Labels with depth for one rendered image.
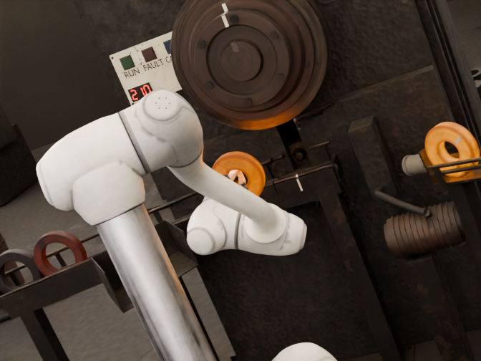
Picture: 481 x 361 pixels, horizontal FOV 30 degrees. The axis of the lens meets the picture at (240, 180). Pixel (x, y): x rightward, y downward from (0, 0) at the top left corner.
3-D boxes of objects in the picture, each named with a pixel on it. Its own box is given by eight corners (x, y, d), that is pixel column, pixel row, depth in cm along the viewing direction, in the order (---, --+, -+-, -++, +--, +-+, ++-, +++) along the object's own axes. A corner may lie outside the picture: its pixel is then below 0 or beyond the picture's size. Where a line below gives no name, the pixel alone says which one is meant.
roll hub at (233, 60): (220, 115, 269) (183, 28, 261) (306, 85, 260) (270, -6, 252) (215, 121, 264) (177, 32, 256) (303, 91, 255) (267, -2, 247)
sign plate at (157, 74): (133, 105, 294) (111, 54, 290) (204, 80, 286) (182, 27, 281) (131, 107, 292) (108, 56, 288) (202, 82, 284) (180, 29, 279)
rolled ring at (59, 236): (66, 225, 302) (69, 222, 305) (23, 245, 308) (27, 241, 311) (93, 271, 306) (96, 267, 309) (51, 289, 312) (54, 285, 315)
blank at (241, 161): (202, 163, 256) (199, 167, 253) (249, 142, 251) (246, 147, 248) (228, 208, 261) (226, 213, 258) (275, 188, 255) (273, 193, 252)
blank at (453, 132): (462, 182, 249) (456, 188, 247) (422, 144, 253) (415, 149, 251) (490, 150, 236) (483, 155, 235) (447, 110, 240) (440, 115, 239)
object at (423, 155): (448, 175, 254) (433, 141, 252) (449, 175, 254) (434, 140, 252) (433, 187, 250) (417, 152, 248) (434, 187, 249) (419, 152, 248)
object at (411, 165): (419, 170, 260) (410, 151, 259) (442, 165, 253) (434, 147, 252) (406, 179, 257) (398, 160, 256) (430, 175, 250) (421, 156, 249)
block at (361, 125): (376, 190, 281) (350, 120, 275) (401, 183, 279) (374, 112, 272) (373, 203, 272) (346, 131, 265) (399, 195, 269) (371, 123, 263)
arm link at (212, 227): (195, 230, 233) (244, 236, 231) (180, 259, 219) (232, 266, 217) (195, 193, 229) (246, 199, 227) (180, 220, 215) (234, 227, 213)
